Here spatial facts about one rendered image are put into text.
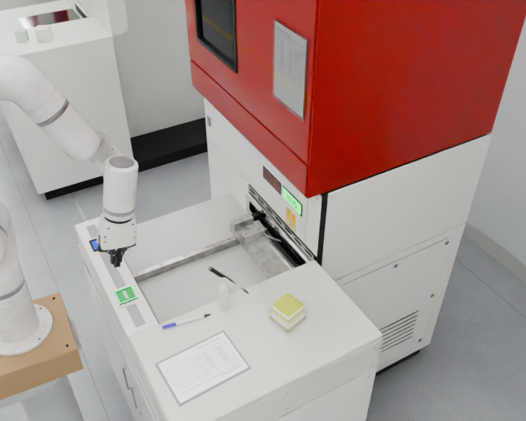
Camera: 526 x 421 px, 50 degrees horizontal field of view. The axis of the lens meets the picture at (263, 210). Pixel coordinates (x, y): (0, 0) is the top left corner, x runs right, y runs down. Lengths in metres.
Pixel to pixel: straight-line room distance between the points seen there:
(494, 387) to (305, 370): 1.46
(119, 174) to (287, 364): 0.66
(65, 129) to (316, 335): 0.85
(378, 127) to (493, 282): 1.81
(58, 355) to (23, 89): 0.77
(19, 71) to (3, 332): 0.77
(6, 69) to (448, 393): 2.21
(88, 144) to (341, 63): 0.65
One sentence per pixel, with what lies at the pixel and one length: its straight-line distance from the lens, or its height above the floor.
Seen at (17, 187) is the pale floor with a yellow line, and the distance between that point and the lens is 4.04.
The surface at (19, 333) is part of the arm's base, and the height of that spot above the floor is 0.96.
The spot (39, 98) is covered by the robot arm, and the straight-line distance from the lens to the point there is 1.35.
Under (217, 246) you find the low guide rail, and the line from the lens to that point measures 2.05.
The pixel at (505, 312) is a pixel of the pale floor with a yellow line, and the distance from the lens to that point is 3.19.
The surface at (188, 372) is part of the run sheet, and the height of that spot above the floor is 0.97.
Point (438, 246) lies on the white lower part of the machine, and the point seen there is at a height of 0.76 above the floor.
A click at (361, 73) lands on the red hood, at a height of 1.58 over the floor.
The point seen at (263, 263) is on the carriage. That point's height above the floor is 0.88.
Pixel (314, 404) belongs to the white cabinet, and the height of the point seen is 0.79.
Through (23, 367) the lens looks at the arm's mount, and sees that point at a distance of 1.75.
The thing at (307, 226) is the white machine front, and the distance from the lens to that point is 1.80.
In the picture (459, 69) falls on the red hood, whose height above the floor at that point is 1.51.
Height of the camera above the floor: 2.24
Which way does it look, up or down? 39 degrees down
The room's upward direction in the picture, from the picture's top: straight up
